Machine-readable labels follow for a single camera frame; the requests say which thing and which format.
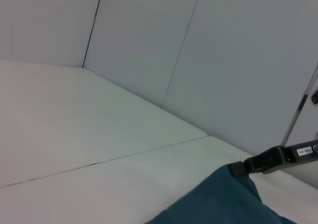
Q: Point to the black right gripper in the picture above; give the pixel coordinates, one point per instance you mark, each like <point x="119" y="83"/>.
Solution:
<point x="298" y="155"/>

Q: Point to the teal blue shirt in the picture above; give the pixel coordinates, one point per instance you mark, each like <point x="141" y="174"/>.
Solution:
<point x="223" y="199"/>

